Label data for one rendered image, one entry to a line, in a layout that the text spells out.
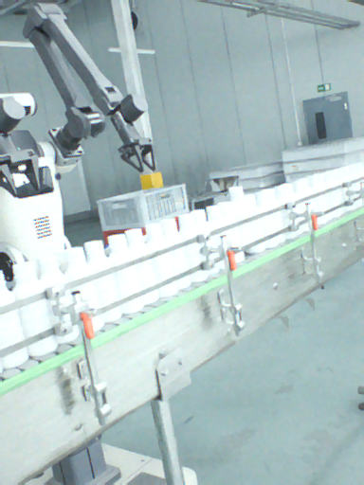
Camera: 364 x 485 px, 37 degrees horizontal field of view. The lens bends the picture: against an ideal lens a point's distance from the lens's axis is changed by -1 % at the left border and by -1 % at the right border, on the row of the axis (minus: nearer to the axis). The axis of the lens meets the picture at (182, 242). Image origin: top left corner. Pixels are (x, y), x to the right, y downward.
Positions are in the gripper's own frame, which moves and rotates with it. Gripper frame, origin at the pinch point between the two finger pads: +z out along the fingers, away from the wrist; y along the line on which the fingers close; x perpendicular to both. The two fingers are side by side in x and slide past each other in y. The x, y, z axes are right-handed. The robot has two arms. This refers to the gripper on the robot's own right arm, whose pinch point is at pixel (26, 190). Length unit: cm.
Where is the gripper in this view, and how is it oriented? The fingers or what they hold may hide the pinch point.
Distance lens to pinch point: 139.7
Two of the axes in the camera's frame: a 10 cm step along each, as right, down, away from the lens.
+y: 7.1, -2.9, 6.4
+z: 4.7, 8.7, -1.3
